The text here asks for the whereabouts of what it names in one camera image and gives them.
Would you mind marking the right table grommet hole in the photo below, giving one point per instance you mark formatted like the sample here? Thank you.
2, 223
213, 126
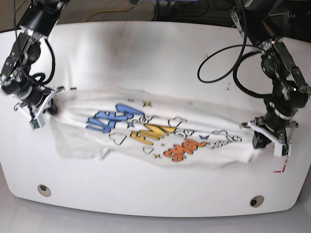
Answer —
256, 201

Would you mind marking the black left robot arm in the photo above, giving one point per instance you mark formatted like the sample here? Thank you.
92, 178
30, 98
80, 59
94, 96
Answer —
290, 90

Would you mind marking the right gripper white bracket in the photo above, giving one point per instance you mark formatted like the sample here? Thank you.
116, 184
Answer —
36, 101

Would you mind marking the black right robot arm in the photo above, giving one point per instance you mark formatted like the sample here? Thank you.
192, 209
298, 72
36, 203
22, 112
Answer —
36, 25

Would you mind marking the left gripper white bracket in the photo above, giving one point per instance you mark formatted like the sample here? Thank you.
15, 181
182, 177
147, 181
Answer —
263, 135

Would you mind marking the white printed t-shirt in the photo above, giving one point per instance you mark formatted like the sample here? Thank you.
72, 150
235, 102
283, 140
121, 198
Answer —
163, 131

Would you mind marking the red tape rectangle marking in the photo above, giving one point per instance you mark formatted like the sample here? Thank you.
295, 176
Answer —
282, 169

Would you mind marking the left table grommet hole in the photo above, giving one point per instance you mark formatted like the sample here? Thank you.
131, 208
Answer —
44, 190

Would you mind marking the table grommet hole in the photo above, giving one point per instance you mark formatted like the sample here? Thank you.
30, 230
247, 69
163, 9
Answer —
256, 201
44, 190

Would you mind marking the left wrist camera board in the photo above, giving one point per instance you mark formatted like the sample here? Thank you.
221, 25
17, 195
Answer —
282, 149

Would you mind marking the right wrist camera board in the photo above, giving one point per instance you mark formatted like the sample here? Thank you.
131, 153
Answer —
36, 124

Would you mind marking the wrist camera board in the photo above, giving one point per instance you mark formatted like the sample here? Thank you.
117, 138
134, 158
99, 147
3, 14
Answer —
36, 124
282, 149

